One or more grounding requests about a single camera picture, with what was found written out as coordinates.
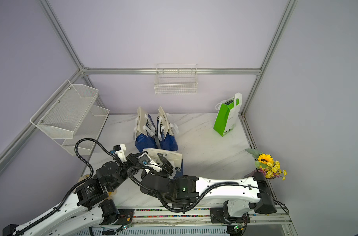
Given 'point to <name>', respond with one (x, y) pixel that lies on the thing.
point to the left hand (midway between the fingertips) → (147, 154)
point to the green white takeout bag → (227, 115)
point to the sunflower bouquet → (267, 165)
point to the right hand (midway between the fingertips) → (156, 161)
